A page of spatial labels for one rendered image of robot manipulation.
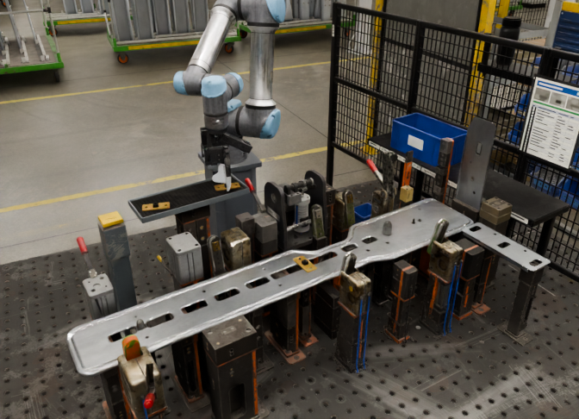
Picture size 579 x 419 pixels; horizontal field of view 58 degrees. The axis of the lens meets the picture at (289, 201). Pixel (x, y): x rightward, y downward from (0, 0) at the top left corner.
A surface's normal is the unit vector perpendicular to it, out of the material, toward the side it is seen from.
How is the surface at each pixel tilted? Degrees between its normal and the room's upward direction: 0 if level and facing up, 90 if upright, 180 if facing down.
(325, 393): 0
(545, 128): 90
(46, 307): 0
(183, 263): 90
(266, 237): 90
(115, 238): 90
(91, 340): 0
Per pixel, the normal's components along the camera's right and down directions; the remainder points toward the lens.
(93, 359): 0.00, -0.88
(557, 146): -0.84, 0.26
